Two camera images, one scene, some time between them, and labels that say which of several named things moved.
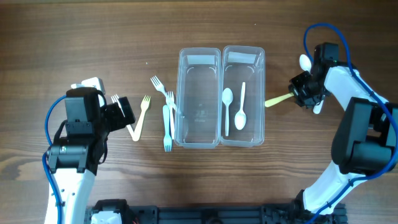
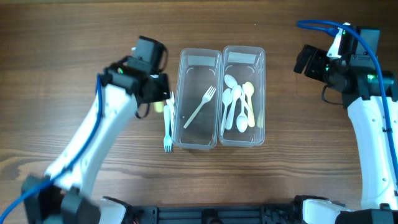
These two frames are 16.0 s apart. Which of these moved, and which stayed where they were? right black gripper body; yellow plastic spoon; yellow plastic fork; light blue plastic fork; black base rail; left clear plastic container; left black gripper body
Moved: yellow plastic fork; yellow plastic spoon; right black gripper body; left black gripper body
Stayed: light blue plastic fork; black base rail; left clear plastic container
